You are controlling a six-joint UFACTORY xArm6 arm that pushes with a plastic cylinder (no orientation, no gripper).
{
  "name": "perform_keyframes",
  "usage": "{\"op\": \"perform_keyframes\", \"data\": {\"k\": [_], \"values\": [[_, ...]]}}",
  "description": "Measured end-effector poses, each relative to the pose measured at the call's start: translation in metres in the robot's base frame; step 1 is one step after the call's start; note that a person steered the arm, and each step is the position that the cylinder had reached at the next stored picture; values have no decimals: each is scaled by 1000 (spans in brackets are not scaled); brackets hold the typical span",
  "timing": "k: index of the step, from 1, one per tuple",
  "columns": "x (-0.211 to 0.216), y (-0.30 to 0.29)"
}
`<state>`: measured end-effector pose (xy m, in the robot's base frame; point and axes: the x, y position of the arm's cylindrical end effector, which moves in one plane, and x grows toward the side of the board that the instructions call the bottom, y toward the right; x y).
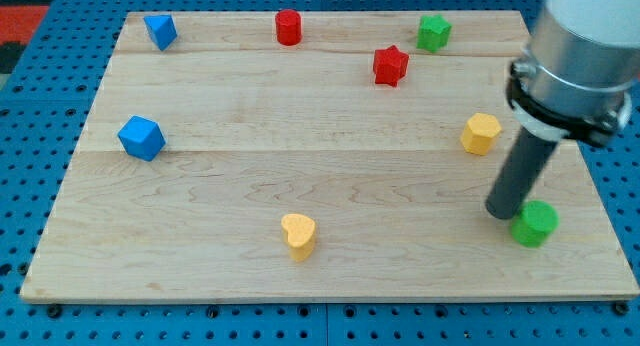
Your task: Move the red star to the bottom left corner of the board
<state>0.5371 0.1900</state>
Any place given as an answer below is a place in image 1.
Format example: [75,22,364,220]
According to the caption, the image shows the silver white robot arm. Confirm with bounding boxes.
[507,0,639,147]

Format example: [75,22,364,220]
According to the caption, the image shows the yellow hexagon block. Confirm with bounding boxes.
[460,113,502,156]

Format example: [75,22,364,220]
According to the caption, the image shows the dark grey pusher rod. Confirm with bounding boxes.
[485,127,558,220]

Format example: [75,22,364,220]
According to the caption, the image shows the red cylinder block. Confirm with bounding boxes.
[275,9,302,46]

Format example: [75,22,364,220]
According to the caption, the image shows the yellow heart block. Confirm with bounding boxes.
[281,213,317,262]

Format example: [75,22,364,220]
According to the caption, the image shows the green cylinder block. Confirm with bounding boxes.
[510,200,559,248]

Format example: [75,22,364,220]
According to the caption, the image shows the blue triangular prism block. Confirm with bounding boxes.
[143,14,178,51]

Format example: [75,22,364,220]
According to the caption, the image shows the blue cube block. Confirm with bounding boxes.
[117,115,166,161]

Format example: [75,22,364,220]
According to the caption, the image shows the wooden board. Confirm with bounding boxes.
[21,11,639,304]

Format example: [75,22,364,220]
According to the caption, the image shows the red star block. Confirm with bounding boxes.
[372,45,409,87]

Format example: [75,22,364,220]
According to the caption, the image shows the green star block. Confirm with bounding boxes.
[416,14,452,53]

